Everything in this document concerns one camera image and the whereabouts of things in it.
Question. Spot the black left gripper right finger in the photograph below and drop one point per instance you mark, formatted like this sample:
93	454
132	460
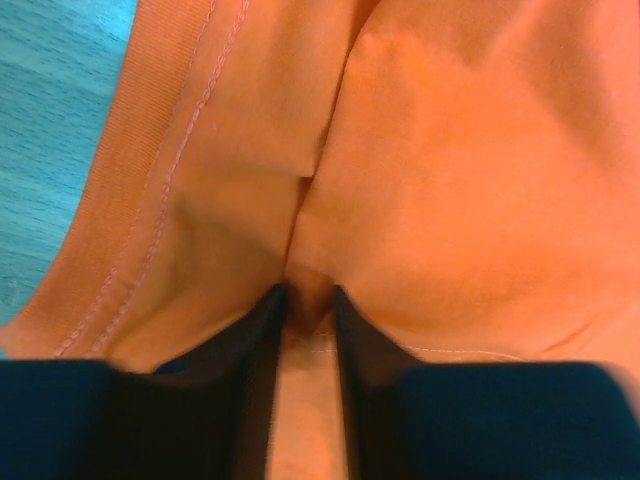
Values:
405	418

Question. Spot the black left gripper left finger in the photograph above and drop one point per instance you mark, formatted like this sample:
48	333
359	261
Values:
204	415

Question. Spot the orange t shirt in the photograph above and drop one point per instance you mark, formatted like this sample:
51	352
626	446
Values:
467	170

